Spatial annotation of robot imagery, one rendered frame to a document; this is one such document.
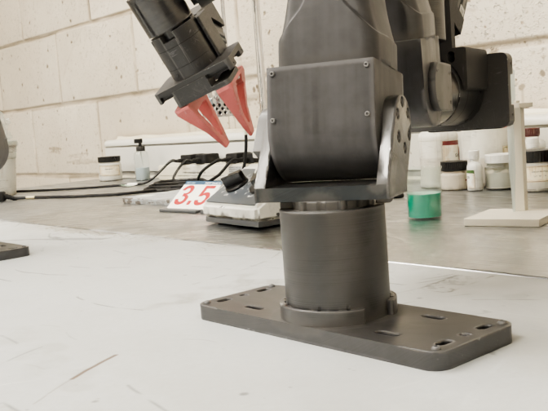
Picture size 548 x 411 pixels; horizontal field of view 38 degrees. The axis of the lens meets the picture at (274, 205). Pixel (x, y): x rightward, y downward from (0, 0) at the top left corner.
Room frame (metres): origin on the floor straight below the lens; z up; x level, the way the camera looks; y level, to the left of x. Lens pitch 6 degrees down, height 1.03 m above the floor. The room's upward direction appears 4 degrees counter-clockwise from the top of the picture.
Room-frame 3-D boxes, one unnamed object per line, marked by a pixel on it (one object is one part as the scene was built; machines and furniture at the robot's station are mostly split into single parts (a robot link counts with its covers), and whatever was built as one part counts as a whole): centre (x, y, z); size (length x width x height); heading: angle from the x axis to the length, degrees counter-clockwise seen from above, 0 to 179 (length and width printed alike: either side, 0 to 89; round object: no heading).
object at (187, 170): (1.85, 0.13, 0.92); 0.40 x 0.06 x 0.04; 41
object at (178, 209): (1.23, 0.12, 0.92); 0.09 x 0.06 x 0.04; 44
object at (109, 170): (2.15, 0.43, 0.93); 0.06 x 0.06 x 0.06
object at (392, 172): (0.48, -0.03, 1.00); 0.09 x 0.06 x 0.06; 66
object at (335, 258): (0.47, -0.03, 0.94); 0.20 x 0.07 x 0.08; 41
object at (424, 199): (0.94, -0.18, 0.93); 0.04 x 0.04 x 0.06
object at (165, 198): (1.46, 0.10, 0.91); 0.30 x 0.20 x 0.01; 131
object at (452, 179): (1.23, -0.28, 0.92); 0.04 x 0.04 x 0.04
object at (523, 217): (0.86, -0.26, 0.96); 0.08 x 0.08 x 0.13; 55
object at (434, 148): (1.30, -0.27, 0.96); 0.06 x 0.06 x 0.11
